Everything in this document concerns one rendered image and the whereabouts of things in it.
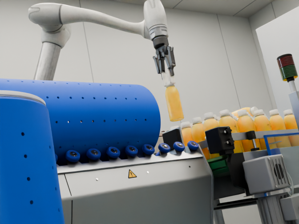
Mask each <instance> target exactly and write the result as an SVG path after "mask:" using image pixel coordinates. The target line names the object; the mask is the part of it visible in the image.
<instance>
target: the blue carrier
mask: <svg viewBox="0 0 299 224"><path fill-rule="evenodd" d="M0 90H7V91H17V92H25V93H29V94H33V95H36V96H38V97H40V98H41V99H43V100H44V101H45V103H46V107H47V109H48V112H49V118H50V124H51V130H52V137H53V146H54V152H55V154H56V155H57V157H58V160H57V162H56V164H58V165H59V166H65V165H67V159H66V158H65V154H66V152H67V151H68V150H75V151H77V152H78V153H79V154H80V159H79V162H80V163H81V164H85V163H89V162H88V157H87V151H88V150H89V149H90V148H95V149H97V150H98V151H100V153H101V157H100V160H101V161H102V162H103V161H109V160H108V155H107V153H106V151H107V149H108V148H109V147H115V148H117V149H118V150H119V151H120V155H119V158H120V159H121V160H124V159H127V157H126V152H125V148H126V147H127V146H128V145H131V146H134V147H136V148H137V150H138V154H137V156H138V157H139V158H142V157H144V155H143V150H142V147H143V145H145V144H149V145H152V146H153V147H155V146H156V144H157V141H158V138H159V134H160V129H161V117H160V111H159V107H158V104H157V101H156V99H155V97H154V96H153V94H152V93H151V92H150V90H148V89H147V88H146V87H144V86H142V85H138V84H110V83H90V82H71V81H51V80H23V79H3V78H0ZM68 121H69V122H68ZM92 121H93V122H92Z"/></svg>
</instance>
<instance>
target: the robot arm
mask: <svg viewBox="0 0 299 224"><path fill-rule="evenodd" d="M28 18H29V19H30V21H31V22H33V23H35V24H38V25H39V26H40V27H41V42H42V48H41V52H40V56H39V60H38V63H37V67H36V71H35V75H34V79H33V80H51V81H53V78H54V75H55V71H56V67H57V62H58V59H59V55H60V51H61V49H62V48H63V47H64V46H65V44H66V42H67V41H68V40H69V39H70V36H71V32H72V30H71V26H70V23H77V22H90V23H95V24H100V25H103V26H106V27H110V28H114V29H117V30H121V31H124V32H129V33H134V34H139V35H141V36H143V38H144V39H149V40H151V41H152V42H153V45H154V48H155V50H156V55H155V56H153V59H154V62H155V66H156V69H157V73H158V74H161V76H162V80H163V84H164V87H166V82H168V77H167V73H165V62H164V60H165V61H166V64H167V66H168V70H167V71H168V75H169V79H170V83H171V84H175V83H176V82H175V78H174V67H175V66H176V63H175V58H174V47H172V46H169V42H168V37H169V35H168V25H167V19H166V13H165V10H164V8H163V5H162V3H161V2H160V0H147V1H146V2H145V3H144V18H145V19H144V20H143V21H142V22H140V23H131V22H127V21H124V20H121V19H118V18H116V17H113V16H109V15H106V14H104V13H101V12H97V11H94V10H89V9H84V8H77V7H73V6H68V5H65V4H56V3H40V4H35V5H33V6H31V7H30V8H29V9H28Z"/></svg>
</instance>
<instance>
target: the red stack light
mask: <svg viewBox="0 0 299 224"><path fill-rule="evenodd" d="M277 63H278V66H279V69H280V68H282V67H285V66H288V65H295V63H294V60H293V56H285V57H282V58H280V59H278V60H277Z"/></svg>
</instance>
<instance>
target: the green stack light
mask: <svg viewBox="0 0 299 224"><path fill-rule="evenodd" d="M280 74H281V77H282V81H287V79H289V78H294V79H295V78H297V77H298V73H297V70H296V67H295V65H288V66H285V67H282V68H280Z"/></svg>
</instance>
